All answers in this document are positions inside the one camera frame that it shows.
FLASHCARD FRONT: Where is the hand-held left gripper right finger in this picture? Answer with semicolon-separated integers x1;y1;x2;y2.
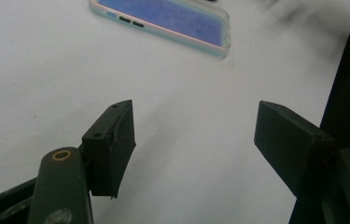
254;100;340;199

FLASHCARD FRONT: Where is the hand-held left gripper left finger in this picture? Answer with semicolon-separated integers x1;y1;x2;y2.
81;99;137;200

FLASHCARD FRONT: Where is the dark smartphone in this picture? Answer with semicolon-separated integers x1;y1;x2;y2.
88;0;231;59

